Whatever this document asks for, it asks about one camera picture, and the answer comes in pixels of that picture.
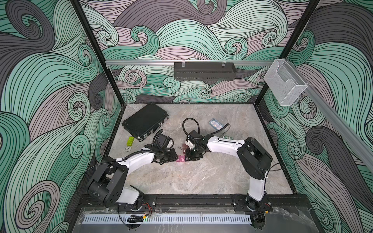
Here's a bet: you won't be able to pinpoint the pink three-compartment pillbox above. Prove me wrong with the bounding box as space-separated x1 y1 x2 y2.
176 155 185 162

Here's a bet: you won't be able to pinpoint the dark red two-compartment pillbox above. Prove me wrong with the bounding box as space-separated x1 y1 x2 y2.
182 144 188 153

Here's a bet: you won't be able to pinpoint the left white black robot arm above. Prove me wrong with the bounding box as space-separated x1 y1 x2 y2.
86 147 178 210

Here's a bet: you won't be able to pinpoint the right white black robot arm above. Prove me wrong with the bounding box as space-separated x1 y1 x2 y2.
185 135 273 202

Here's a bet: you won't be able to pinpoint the green round pillbox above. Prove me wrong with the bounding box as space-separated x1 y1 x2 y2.
223 135 233 140

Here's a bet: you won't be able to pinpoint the clear blue rectangular pillbox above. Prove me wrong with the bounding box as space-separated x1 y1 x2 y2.
209 118 224 131

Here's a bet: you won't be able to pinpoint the black hard case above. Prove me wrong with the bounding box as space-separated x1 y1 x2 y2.
122 103 170 142

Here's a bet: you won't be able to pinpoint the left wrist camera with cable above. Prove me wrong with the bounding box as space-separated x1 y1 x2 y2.
152 129 174 151

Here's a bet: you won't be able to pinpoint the black wall-mounted tray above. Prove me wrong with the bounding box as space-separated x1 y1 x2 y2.
173 62 237 81

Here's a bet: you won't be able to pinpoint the white slotted cable duct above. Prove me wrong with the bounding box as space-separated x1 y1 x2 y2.
82 214 252 225

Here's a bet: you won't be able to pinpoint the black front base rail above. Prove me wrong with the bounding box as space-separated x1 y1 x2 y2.
76 193 309 213

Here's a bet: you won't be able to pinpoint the clear plastic wall bin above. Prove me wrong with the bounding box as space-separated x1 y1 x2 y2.
264 59 308 106

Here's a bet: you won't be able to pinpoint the aluminium wall rail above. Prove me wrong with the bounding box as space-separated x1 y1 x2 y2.
105 59 274 67

